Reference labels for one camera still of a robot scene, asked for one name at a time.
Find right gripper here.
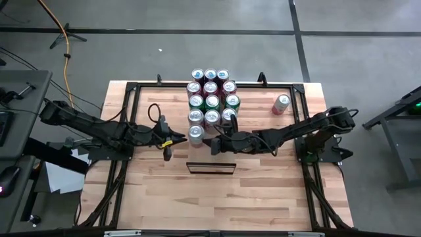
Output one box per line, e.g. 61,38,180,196
201,130,262,157

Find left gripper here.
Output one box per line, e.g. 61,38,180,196
144,114,189,163

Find silver Diet Coke can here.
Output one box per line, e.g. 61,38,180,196
204,109,222,134

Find black beam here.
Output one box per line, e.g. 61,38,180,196
22,136,90,175

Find white paper sheets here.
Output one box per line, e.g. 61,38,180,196
44,147,89,195

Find black tripod base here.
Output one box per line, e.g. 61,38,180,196
49,22,88,50

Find black knob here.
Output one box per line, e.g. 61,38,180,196
28,213,42,228

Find grey side table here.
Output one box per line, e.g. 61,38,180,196
0,155,37,235
0,69,53,159

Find black computer mouse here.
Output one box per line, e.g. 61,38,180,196
0,165,21,198

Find black keyboard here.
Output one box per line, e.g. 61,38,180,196
0,111,12,147

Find black clamp tool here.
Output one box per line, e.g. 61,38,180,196
0,82,37,105

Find grey metal stand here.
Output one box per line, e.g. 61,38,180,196
362,86,421,191

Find silver bracket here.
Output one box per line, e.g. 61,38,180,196
287,231,326,237
103,230,142,237

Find black aluminium rig frame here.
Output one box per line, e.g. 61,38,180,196
77,71,356,237

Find yellow extension cord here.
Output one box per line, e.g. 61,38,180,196
36,0,75,108

